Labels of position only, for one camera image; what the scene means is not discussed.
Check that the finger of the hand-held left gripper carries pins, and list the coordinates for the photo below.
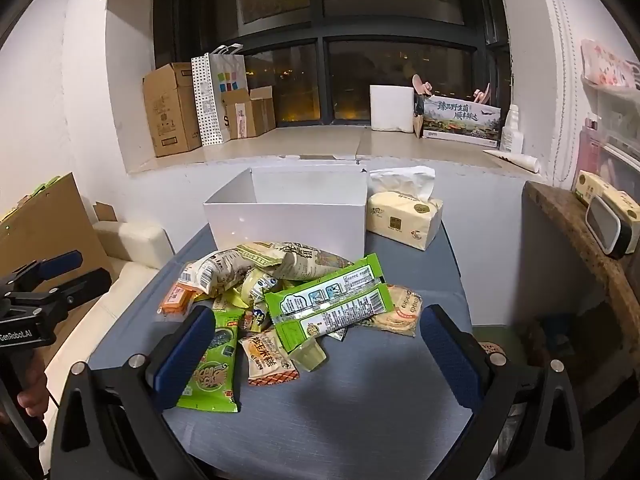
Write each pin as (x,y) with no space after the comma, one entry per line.
(85,282)
(62,262)

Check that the small white blue packet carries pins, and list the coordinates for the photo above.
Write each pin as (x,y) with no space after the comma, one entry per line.
(260,285)

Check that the green seaweed snack packet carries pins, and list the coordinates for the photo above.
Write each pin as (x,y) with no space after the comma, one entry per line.
(215,375)

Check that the orange snack packet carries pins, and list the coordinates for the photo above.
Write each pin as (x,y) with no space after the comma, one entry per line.
(175,300)

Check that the white green barcode packet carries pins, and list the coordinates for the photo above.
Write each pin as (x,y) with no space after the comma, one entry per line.
(207,270)

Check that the pink slipper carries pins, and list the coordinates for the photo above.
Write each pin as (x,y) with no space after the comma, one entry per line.
(419,85)
(482,94)

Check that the black window frame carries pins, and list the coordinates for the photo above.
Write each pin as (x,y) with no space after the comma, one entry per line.
(320,35)

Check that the round cracker packet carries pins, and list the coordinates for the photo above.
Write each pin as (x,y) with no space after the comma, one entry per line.
(402,310)

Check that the small open cardboard box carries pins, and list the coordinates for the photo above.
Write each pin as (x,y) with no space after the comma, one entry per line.
(252,117)

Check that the brown stone counter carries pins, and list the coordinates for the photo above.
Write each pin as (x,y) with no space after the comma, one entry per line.
(565,210)

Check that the pink printed bag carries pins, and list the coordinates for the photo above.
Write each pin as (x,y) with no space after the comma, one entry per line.
(607,65)

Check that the dotted paper bag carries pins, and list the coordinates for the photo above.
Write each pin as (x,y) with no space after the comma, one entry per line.
(205,105)

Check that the tissue pack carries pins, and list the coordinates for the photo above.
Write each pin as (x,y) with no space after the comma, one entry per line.
(400,217)

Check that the person's left hand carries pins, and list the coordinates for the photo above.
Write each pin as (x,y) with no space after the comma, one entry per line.
(32,392)

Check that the white sofa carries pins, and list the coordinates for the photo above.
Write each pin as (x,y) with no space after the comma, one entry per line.
(130,240)

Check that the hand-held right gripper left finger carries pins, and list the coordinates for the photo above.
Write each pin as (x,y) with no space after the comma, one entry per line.
(181,355)

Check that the clear plastic rack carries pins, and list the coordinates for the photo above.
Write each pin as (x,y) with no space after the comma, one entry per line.
(615,145)

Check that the white foam box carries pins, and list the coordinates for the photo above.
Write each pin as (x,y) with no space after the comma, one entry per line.
(390,107)

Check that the white plastic bottle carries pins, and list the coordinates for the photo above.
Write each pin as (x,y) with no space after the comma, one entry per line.
(511,135)

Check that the large cardboard box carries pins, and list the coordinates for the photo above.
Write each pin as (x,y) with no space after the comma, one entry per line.
(170,110)

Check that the white black device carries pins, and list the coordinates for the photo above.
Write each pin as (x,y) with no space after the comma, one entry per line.
(607,225)

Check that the flat cardboard sheet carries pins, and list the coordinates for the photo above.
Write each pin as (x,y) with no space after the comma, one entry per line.
(55,220)

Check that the clear jelly cup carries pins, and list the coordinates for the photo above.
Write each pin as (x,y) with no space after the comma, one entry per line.
(307,357)

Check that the yellow green snack packet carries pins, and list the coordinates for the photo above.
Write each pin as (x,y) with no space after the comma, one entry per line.
(227,302)

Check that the blue tablecloth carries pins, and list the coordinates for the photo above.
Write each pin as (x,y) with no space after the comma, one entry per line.
(350,410)

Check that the white bag with coloured squares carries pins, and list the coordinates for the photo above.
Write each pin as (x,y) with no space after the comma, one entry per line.
(229,77)

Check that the beige rice cracker packet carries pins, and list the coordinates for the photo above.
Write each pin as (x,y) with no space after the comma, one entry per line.
(267,360)

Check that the small dark snack packet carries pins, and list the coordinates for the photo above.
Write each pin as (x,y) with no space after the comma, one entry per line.
(255,320)

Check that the landscape printed gift box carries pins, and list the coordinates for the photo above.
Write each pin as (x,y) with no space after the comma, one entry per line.
(460,117)

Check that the green long snack packet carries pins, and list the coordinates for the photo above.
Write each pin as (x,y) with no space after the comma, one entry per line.
(330,282)
(325,322)

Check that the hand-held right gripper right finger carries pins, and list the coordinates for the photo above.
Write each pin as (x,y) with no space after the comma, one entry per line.
(452,360)

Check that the cream handheld device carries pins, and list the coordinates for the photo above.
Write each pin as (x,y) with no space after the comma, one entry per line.
(597,187)

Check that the large beige printed packet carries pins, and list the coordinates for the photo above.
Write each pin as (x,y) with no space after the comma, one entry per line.
(300,257)

